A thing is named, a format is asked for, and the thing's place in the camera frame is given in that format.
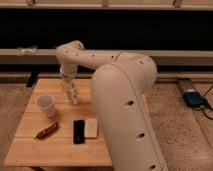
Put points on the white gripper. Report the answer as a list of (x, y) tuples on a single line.
[(67, 80)]

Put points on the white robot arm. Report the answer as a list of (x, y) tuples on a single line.
[(120, 79)]

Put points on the black rectangular remote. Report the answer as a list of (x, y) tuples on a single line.
[(78, 132)]

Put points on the wooden table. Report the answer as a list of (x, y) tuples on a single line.
[(57, 149)]

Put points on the cream rectangular block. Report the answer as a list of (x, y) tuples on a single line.
[(91, 128)]

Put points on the blue device on floor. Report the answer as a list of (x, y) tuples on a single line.
[(192, 98)]

